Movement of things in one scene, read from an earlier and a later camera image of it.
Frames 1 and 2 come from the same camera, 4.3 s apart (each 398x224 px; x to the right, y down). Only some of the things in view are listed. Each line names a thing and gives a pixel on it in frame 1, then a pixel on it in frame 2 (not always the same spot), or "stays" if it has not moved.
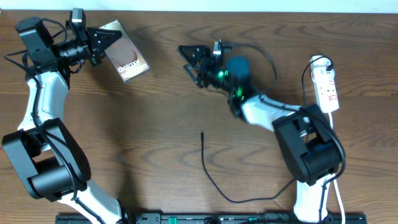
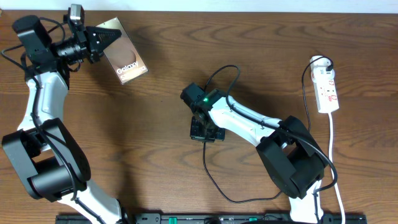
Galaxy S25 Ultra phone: x=124 y=55 stays
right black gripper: x=204 y=53 -> x=195 y=134
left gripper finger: x=102 y=38 stays
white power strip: x=324 y=80 stays
